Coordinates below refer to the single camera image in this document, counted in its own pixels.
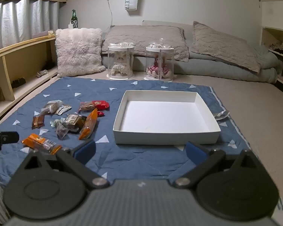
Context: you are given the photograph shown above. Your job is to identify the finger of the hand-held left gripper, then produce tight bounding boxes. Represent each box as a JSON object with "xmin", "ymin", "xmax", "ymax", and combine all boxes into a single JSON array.
[{"xmin": 0, "ymin": 132, "xmax": 20, "ymax": 150}]

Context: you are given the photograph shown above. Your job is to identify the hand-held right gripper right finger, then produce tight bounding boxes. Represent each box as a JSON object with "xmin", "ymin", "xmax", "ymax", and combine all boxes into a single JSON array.
[{"xmin": 174, "ymin": 141, "xmax": 269, "ymax": 189}]

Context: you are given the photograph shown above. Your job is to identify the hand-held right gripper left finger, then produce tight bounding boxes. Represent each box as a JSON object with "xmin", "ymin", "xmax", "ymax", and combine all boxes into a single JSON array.
[{"xmin": 13, "ymin": 140, "xmax": 109, "ymax": 190}]

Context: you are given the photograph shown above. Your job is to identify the long orange snack packet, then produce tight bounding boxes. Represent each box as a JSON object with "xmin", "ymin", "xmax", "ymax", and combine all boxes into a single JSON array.
[{"xmin": 78, "ymin": 108, "xmax": 98, "ymax": 140}]

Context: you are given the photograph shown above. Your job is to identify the dark cracker pack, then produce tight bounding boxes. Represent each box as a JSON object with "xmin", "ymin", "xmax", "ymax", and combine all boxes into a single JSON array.
[{"xmin": 61, "ymin": 114, "xmax": 87, "ymax": 133}]

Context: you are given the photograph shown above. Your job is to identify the small clear bag dark snack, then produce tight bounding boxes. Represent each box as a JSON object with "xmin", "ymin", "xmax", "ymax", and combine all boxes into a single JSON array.
[{"xmin": 55, "ymin": 125, "xmax": 70, "ymax": 141}]

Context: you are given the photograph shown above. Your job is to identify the orange snack packet with barcode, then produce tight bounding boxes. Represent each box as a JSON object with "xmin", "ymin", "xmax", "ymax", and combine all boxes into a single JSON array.
[{"xmin": 22, "ymin": 133, "xmax": 62, "ymax": 156}]

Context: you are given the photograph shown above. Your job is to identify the brown striped snack packet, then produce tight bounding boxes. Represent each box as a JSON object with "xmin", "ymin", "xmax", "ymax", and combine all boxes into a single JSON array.
[{"xmin": 32, "ymin": 115, "xmax": 46, "ymax": 130}]

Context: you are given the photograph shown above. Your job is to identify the small green candy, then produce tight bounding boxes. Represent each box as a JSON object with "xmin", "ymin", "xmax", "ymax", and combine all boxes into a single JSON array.
[{"xmin": 49, "ymin": 118, "xmax": 66, "ymax": 129}]

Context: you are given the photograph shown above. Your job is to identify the small white and black packet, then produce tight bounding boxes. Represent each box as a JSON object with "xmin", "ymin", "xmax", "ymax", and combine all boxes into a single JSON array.
[{"xmin": 55, "ymin": 105, "xmax": 72, "ymax": 116}]

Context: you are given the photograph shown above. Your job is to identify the red snack packet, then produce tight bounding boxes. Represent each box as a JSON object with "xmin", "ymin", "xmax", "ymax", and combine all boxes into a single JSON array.
[{"xmin": 78, "ymin": 100, "xmax": 110, "ymax": 113}]

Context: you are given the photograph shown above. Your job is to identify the white cardboard box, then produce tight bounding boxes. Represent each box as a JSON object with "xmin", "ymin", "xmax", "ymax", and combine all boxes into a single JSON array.
[{"xmin": 113, "ymin": 90, "xmax": 221, "ymax": 145}]

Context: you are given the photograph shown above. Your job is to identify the clear packet with brown cookie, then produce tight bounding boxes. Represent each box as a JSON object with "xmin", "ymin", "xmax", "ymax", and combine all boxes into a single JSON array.
[{"xmin": 39, "ymin": 100, "xmax": 64, "ymax": 116}]

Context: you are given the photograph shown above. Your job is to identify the crumpled silver wrapper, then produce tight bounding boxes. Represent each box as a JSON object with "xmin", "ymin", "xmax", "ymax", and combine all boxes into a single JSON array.
[{"xmin": 213, "ymin": 110, "xmax": 230, "ymax": 120}]

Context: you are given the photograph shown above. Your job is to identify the small black blocks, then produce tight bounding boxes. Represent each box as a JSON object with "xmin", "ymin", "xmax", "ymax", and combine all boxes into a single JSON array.
[{"xmin": 11, "ymin": 78, "xmax": 26, "ymax": 87}]

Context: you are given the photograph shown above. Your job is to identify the blue blanket with white triangles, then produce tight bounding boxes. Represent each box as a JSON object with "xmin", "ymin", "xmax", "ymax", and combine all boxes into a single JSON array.
[{"xmin": 0, "ymin": 76, "xmax": 250, "ymax": 186}]

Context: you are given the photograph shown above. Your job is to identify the folded grey duvet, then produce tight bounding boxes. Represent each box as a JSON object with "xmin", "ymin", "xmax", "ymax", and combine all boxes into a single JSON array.
[{"xmin": 101, "ymin": 24, "xmax": 283, "ymax": 83}]

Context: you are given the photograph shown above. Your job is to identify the pink doll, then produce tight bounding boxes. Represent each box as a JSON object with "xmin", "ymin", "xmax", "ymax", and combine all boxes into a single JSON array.
[{"xmin": 147, "ymin": 55, "xmax": 171, "ymax": 79}]

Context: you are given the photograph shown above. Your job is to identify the white doll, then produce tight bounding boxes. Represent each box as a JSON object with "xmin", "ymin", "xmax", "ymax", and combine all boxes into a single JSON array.
[{"xmin": 110, "ymin": 52, "xmax": 129, "ymax": 76}]

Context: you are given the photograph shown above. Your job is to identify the fluffy white pillow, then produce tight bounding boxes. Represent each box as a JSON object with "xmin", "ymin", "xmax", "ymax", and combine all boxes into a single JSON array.
[{"xmin": 55, "ymin": 27, "xmax": 106, "ymax": 78}]

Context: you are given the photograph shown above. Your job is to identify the clear cylinder display case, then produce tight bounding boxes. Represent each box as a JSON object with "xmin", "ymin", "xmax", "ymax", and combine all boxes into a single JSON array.
[
  {"xmin": 143, "ymin": 41, "xmax": 175, "ymax": 82},
  {"xmin": 106, "ymin": 42, "xmax": 135, "ymax": 80}
]

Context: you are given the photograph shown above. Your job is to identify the grey quilted pillow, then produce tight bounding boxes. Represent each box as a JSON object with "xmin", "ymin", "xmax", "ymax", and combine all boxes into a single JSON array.
[
  {"xmin": 101, "ymin": 25, "xmax": 190, "ymax": 63},
  {"xmin": 191, "ymin": 21, "xmax": 262, "ymax": 73}
]

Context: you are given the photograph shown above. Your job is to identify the grey curtain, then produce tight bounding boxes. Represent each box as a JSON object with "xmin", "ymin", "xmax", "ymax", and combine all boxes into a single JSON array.
[{"xmin": 0, "ymin": 0, "xmax": 59, "ymax": 52}]

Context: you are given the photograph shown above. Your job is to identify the green glass bottle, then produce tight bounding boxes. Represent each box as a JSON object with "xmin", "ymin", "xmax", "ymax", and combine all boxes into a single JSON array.
[{"xmin": 71, "ymin": 9, "xmax": 78, "ymax": 29}]

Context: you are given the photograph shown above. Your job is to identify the pile of clothes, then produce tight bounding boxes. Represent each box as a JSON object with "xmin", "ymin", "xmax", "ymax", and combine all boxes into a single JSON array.
[{"xmin": 268, "ymin": 41, "xmax": 283, "ymax": 57}]

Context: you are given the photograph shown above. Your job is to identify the white shelf unit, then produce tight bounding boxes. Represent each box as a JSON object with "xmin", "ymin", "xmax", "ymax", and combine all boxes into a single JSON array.
[{"xmin": 261, "ymin": 1, "xmax": 283, "ymax": 92}]

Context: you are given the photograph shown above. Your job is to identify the wooden wall shelf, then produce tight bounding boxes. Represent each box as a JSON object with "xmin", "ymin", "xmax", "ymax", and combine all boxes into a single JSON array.
[{"xmin": 0, "ymin": 30, "xmax": 59, "ymax": 128}]

